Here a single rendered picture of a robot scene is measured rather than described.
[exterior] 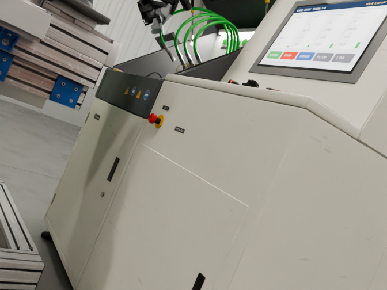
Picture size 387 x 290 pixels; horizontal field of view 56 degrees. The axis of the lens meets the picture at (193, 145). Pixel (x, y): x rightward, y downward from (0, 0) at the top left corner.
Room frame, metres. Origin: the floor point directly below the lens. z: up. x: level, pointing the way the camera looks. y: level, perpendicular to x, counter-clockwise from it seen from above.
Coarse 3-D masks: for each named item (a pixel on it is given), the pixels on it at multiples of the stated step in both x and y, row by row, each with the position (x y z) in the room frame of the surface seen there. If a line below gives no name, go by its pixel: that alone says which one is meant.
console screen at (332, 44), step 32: (320, 0) 1.34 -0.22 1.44; (352, 0) 1.22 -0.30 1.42; (384, 0) 1.12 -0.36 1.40; (288, 32) 1.36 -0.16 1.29; (320, 32) 1.24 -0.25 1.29; (352, 32) 1.13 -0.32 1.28; (384, 32) 1.05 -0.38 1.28; (256, 64) 1.39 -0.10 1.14; (288, 64) 1.26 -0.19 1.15; (320, 64) 1.15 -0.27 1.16; (352, 64) 1.06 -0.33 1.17
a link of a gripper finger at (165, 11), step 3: (168, 6) 1.69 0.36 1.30; (171, 6) 1.70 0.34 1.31; (162, 9) 1.68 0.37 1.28; (165, 9) 1.69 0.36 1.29; (168, 9) 1.69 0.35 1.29; (162, 12) 1.68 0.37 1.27; (165, 12) 1.69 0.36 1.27; (168, 12) 1.70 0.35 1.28; (165, 15) 1.69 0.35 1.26; (168, 15) 1.69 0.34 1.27; (171, 15) 1.70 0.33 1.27; (165, 18) 1.71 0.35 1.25; (168, 18) 1.70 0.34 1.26; (165, 21) 1.71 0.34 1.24
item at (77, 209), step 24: (96, 120) 1.81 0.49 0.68; (120, 120) 1.57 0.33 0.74; (96, 144) 1.70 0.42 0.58; (120, 144) 1.49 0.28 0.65; (72, 168) 1.86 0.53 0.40; (96, 168) 1.61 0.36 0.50; (120, 168) 1.42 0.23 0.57; (72, 192) 1.74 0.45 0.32; (96, 192) 1.52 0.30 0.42; (48, 216) 1.90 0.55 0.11; (72, 216) 1.64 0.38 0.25; (96, 216) 1.44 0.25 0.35; (72, 240) 1.56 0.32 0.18; (72, 264) 1.48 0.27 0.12
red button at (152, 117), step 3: (150, 114) 1.28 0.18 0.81; (153, 114) 1.27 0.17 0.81; (150, 117) 1.27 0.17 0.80; (153, 117) 1.26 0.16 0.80; (156, 117) 1.27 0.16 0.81; (159, 117) 1.30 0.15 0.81; (162, 117) 1.28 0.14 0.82; (150, 120) 1.26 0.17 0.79; (153, 120) 1.26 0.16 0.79; (156, 120) 1.27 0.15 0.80; (159, 120) 1.28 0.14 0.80; (162, 120) 1.27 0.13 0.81; (156, 123) 1.29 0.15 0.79; (159, 123) 1.29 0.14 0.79; (156, 126) 1.29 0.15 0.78; (159, 126) 1.28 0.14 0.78
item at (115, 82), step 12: (108, 72) 1.90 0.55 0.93; (120, 72) 1.76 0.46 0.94; (108, 84) 1.84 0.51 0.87; (120, 84) 1.71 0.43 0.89; (132, 84) 1.60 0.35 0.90; (144, 84) 1.50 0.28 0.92; (156, 84) 1.41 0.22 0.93; (108, 96) 1.78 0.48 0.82; (120, 96) 1.66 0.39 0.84; (132, 96) 1.55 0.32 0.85; (132, 108) 1.51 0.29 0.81; (144, 108) 1.43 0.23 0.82
